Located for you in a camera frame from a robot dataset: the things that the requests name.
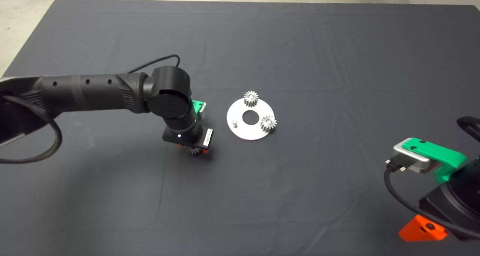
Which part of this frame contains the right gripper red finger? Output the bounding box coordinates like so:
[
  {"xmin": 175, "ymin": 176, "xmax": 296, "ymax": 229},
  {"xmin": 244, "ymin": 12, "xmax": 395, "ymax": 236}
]
[{"xmin": 398, "ymin": 215, "xmax": 449, "ymax": 242}]

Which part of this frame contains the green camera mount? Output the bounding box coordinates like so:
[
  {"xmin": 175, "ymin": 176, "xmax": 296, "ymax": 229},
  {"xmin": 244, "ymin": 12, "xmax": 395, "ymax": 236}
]
[
  {"xmin": 401, "ymin": 137, "xmax": 468, "ymax": 182},
  {"xmin": 192, "ymin": 100, "xmax": 206, "ymax": 118}
]

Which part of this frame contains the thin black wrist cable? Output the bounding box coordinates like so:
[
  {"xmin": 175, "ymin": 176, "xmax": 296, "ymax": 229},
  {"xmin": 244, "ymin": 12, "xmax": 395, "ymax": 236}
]
[{"xmin": 127, "ymin": 54, "xmax": 181, "ymax": 74}]

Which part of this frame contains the silver right camera box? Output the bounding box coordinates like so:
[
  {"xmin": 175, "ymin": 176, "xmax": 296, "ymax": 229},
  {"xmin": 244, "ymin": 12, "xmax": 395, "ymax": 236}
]
[{"xmin": 393, "ymin": 142, "xmax": 441, "ymax": 174}]

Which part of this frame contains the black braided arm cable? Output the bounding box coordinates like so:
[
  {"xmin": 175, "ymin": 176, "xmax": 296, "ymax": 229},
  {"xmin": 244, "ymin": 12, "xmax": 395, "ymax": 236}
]
[{"xmin": 0, "ymin": 95, "xmax": 63, "ymax": 164}]

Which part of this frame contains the green left camera mount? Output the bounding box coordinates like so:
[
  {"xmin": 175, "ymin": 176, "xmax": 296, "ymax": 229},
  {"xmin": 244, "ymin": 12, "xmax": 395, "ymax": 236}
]
[{"xmin": 192, "ymin": 100, "xmax": 206, "ymax": 118}]

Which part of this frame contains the dark grey table cloth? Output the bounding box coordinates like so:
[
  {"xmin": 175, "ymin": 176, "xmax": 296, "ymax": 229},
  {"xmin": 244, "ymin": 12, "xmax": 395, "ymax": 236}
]
[{"xmin": 0, "ymin": 0, "xmax": 480, "ymax": 256}]

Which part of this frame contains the round metal plate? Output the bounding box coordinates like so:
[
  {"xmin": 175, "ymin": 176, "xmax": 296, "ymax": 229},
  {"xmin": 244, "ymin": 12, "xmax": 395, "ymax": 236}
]
[{"xmin": 226, "ymin": 97, "xmax": 273, "ymax": 141}]

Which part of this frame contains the black right camera cable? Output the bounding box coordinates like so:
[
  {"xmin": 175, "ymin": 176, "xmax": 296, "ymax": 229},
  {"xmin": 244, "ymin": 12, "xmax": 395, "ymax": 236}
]
[{"xmin": 384, "ymin": 155, "xmax": 480, "ymax": 238}]

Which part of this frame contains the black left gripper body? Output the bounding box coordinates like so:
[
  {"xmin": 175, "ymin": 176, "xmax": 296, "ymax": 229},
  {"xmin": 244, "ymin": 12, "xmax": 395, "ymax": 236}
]
[{"xmin": 162, "ymin": 125, "xmax": 214, "ymax": 150}]

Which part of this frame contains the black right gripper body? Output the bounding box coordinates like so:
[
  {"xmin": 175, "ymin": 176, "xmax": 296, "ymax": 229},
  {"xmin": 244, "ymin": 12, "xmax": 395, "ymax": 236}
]
[{"xmin": 418, "ymin": 159, "xmax": 480, "ymax": 242}]

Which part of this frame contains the green right camera mount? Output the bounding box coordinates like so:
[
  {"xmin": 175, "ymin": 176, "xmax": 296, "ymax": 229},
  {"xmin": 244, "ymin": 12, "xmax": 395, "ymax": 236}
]
[{"xmin": 401, "ymin": 137, "xmax": 468, "ymax": 182}]

